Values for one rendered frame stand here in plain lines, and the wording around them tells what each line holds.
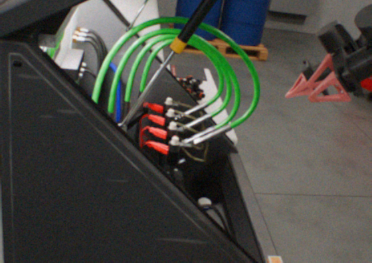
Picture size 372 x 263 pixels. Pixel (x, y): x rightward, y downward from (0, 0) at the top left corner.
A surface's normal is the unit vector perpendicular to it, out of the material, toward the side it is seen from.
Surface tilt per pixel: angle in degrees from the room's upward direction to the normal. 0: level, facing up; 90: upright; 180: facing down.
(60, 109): 90
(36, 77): 90
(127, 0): 90
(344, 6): 90
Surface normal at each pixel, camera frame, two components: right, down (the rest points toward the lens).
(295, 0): 0.15, 0.44
